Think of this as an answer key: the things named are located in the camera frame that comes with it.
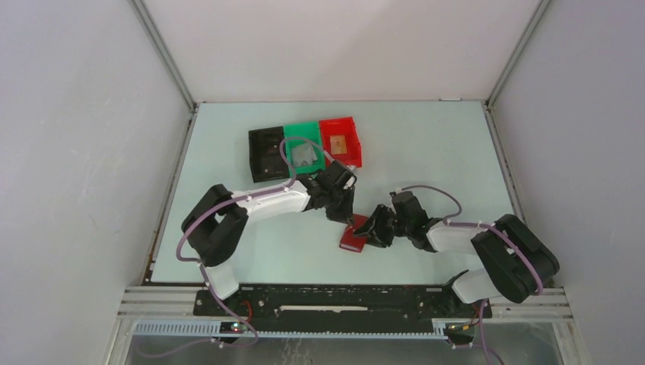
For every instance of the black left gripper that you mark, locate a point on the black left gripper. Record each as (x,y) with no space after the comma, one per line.
(345,216)

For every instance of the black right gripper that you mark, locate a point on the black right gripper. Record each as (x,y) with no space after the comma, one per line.
(375,231)

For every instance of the red leather card holder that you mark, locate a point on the red leather card holder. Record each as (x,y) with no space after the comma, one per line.
(350,242)

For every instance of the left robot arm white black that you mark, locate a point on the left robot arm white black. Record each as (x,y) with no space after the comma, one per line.
(214,227)

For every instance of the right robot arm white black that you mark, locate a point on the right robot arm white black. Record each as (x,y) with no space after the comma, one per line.
(516,264)

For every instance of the orange card in red bin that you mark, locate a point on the orange card in red bin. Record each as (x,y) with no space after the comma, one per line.
(338,145)

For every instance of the grey card in green bin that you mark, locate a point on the grey card in green bin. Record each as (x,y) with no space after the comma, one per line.
(303,155)

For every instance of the green plastic bin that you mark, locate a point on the green plastic bin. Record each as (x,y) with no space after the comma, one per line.
(309,131)

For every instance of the red plastic bin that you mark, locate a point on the red plastic bin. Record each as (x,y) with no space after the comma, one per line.
(342,126)

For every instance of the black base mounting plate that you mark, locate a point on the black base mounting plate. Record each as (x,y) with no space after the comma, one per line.
(340,309)

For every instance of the black plastic bin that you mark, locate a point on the black plastic bin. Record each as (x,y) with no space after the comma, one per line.
(265,160)

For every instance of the aluminium frame rail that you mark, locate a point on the aluminium frame rail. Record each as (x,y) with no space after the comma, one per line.
(158,302)

